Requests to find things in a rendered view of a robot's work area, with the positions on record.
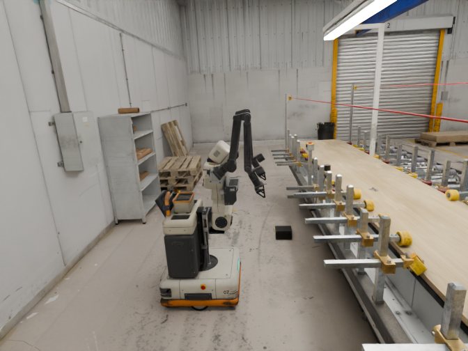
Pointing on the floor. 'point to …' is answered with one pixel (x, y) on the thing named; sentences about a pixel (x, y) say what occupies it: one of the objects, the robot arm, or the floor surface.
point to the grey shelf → (121, 169)
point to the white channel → (376, 59)
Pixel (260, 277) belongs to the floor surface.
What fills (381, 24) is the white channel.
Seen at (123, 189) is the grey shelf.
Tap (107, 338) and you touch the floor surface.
